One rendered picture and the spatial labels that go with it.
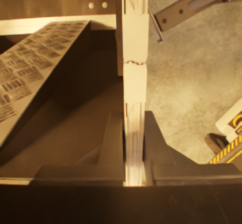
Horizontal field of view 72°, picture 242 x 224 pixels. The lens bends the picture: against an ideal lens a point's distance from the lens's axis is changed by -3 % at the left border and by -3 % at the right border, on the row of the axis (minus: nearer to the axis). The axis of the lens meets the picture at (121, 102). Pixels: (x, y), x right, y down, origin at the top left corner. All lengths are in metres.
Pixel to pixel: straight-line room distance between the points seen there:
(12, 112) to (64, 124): 0.08
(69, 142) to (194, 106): 1.11
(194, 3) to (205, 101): 1.06
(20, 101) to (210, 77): 1.09
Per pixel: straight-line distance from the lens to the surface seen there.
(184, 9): 0.27
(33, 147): 0.25
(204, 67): 1.19
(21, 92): 0.35
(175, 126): 1.32
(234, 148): 1.15
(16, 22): 1.01
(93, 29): 0.88
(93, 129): 0.26
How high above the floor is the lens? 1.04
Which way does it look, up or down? 63 degrees down
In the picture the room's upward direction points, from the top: 178 degrees counter-clockwise
